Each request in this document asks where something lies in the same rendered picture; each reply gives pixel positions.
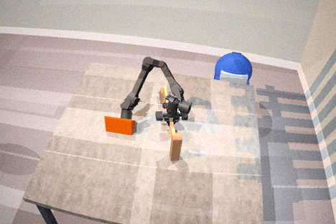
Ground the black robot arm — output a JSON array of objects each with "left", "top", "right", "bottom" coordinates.
[{"left": 120, "top": 57, "right": 192, "bottom": 120}]

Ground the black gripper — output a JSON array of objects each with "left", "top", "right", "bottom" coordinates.
[{"left": 155, "top": 108, "right": 188, "bottom": 126}]

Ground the long tan wooden rail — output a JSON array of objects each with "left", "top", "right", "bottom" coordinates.
[{"left": 163, "top": 86, "right": 175, "bottom": 140}]

